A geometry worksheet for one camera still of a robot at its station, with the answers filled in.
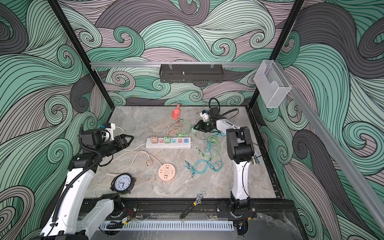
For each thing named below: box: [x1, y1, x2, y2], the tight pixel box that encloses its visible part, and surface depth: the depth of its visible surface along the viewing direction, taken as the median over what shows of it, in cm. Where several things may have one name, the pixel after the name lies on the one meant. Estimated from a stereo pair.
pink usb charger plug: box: [150, 136, 159, 144], surface depth 95 cm
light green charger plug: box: [164, 136, 171, 144], surface depth 94 cm
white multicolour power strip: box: [131, 136, 193, 152], surface depth 97 cm
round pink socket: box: [158, 163, 177, 182], surface depth 85 cm
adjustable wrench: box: [180, 193, 204, 219], surface depth 76 cm
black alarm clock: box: [109, 173, 137, 195], surface depth 81 cm
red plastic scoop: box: [172, 104, 181, 120], surface depth 116 cm
